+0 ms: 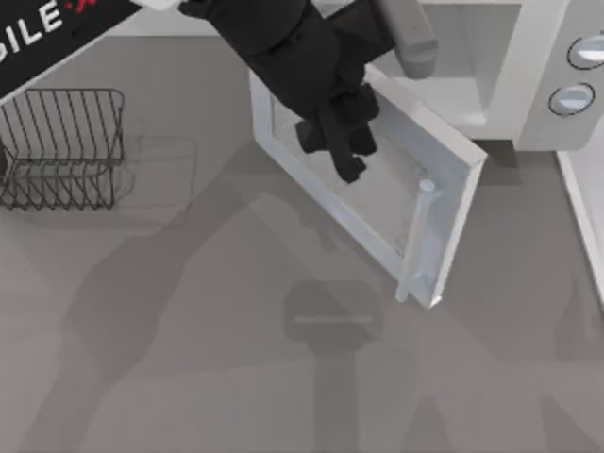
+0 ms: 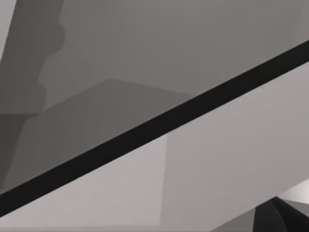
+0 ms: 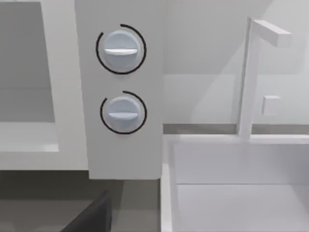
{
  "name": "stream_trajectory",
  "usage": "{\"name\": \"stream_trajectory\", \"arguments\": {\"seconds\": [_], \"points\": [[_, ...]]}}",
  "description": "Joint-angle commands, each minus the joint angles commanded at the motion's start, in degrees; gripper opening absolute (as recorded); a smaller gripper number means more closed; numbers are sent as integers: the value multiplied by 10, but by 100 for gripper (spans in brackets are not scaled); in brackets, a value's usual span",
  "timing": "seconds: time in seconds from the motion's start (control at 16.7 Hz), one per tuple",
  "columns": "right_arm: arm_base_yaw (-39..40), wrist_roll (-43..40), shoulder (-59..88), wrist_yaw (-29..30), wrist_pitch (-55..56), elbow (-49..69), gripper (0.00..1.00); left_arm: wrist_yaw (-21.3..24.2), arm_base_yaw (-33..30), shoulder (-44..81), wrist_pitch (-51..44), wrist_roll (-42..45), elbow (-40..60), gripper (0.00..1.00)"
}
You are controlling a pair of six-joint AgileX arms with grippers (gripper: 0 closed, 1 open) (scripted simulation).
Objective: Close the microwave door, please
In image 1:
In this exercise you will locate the pale microwave door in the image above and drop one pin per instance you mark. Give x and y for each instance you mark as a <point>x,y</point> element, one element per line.
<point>439,156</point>

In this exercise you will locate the pale grey rounded box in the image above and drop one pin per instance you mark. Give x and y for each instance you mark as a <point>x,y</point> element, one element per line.
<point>410,38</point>

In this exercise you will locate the pale microwave oven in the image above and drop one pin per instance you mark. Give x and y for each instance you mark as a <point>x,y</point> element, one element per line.
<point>528,94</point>

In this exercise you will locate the grey microwave knob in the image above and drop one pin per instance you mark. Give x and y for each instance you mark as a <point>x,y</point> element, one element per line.
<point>572,99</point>
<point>587,49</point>

